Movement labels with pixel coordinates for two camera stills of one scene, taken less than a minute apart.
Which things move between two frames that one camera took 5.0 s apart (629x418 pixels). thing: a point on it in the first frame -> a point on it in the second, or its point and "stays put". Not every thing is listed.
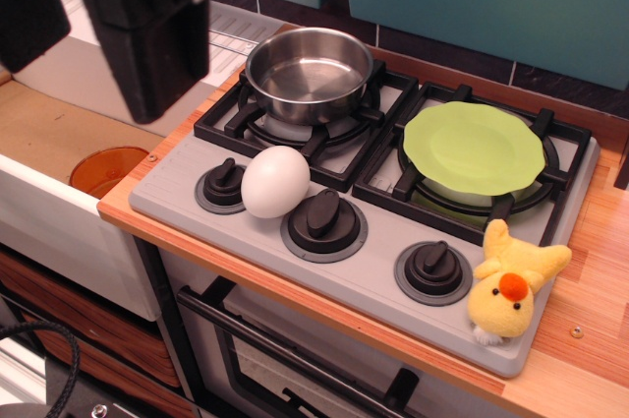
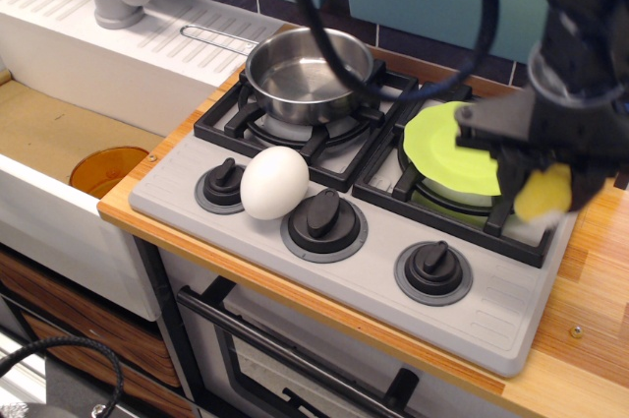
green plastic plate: [474, 148] stays put
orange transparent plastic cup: [101, 169] stays put
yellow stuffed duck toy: [501, 299] -> [543, 193]
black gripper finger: [161, 61] -> [514, 167]
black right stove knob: [432, 273] stays put
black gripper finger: [33, 17] -> [587, 180]
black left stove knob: [219, 191] stays put
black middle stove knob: [324, 228] stays put
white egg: [275, 181] stays put
